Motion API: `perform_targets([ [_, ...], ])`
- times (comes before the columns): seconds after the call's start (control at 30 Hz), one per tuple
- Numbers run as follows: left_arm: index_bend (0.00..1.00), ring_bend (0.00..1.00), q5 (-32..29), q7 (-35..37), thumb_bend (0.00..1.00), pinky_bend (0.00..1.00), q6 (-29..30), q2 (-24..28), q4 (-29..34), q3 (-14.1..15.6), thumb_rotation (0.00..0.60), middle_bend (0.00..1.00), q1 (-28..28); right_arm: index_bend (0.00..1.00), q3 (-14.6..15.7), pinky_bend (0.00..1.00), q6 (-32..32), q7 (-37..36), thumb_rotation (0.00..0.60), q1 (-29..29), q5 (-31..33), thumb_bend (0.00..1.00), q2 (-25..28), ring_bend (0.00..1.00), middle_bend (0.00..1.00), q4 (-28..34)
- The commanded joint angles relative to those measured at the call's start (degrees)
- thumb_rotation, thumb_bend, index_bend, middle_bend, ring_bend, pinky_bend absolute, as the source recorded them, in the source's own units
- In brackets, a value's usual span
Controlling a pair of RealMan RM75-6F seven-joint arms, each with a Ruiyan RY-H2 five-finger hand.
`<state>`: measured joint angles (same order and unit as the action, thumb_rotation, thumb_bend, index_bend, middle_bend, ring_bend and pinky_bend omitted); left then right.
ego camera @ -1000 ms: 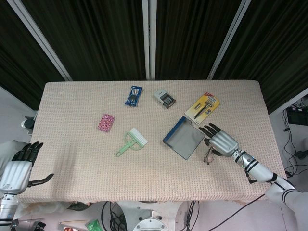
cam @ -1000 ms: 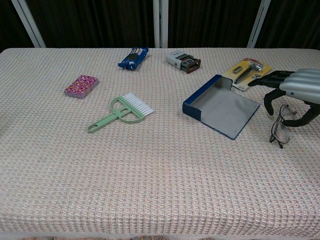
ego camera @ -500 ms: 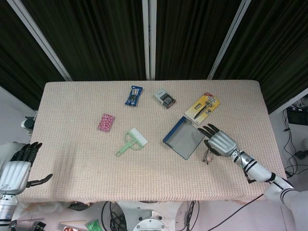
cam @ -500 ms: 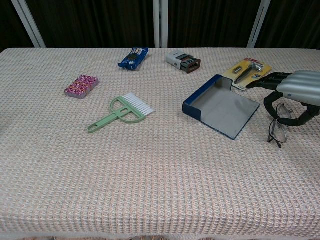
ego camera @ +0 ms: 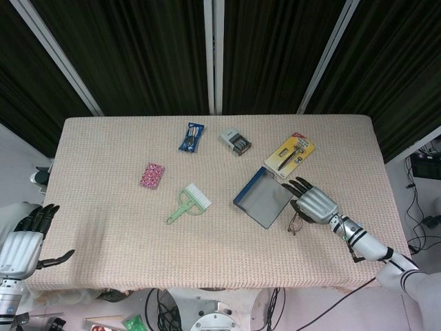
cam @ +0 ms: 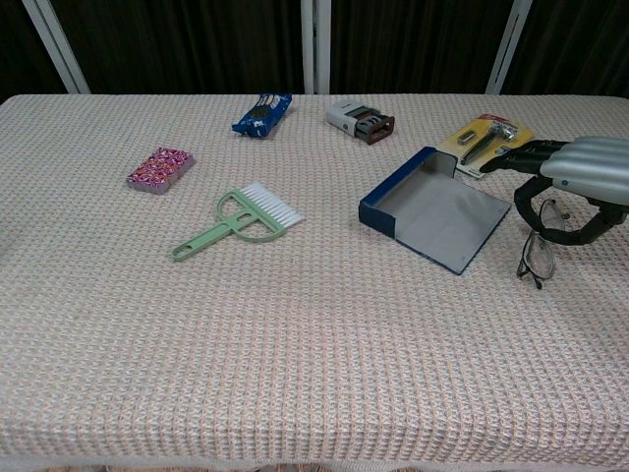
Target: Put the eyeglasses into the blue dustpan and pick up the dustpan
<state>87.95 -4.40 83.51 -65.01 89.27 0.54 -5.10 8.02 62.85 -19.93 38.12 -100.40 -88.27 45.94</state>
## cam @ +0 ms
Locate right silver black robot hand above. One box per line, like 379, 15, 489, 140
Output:
479, 136, 629, 247

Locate black eyeglasses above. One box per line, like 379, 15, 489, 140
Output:
516, 199, 567, 290

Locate razor on yellow card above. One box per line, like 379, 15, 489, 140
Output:
437, 113, 536, 180

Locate grey date stamp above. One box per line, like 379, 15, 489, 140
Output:
325, 98, 396, 145

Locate blue cookie packet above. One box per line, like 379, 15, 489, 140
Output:
231, 91, 294, 139

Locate pink woven tablecloth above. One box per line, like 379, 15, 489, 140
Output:
0, 92, 629, 472

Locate green brush white bristles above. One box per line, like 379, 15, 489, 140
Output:
171, 181, 306, 263

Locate black curtain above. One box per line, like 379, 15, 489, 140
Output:
0, 0, 629, 99

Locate pink patterned tissue pack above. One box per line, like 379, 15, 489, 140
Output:
125, 146, 197, 196

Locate white slanted frame pole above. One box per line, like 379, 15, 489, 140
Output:
22, 0, 92, 95
485, 0, 534, 95

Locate white vertical frame pole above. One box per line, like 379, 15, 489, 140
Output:
300, 0, 331, 95

